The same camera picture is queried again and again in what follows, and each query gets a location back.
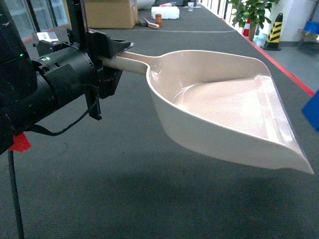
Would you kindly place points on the red white traffic cone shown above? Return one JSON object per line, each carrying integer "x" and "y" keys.
{"x": 246, "y": 28}

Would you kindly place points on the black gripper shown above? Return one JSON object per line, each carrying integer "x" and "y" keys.
{"x": 99, "y": 44}

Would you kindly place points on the white paper cup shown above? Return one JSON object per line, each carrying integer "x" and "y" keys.
{"x": 190, "y": 6}

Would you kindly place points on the orange bottle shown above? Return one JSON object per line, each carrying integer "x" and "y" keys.
{"x": 158, "y": 19}

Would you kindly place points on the white label plate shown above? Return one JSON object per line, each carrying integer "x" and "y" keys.
{"x": 50, "y": 37}

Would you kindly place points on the beige plastic dustpan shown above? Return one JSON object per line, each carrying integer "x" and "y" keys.
{"x": 221, "y": 105}

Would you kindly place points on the red tape tag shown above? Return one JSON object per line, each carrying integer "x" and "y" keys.
{"x": 20, "y": 143}

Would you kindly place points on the green potted plant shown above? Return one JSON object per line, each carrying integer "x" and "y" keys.
{"x": 255, "y": 10}

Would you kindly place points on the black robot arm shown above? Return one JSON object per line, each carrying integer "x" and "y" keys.
{"x": 32, "y": 89}

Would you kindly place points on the large cardboard box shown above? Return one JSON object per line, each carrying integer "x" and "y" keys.
{"x": 114, "y": 14}

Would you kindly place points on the blue plastic block part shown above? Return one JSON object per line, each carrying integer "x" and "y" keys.
{"x": 311, "y": 112}

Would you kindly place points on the white foam box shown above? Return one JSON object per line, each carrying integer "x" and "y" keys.
{"x": 167, "y": 12}

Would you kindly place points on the yellow black traffic bollard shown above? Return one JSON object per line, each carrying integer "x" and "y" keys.
{"x": 273, "y": 40}

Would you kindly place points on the wooden handled brush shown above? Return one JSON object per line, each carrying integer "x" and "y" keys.
{"x": 143, "y": 22}

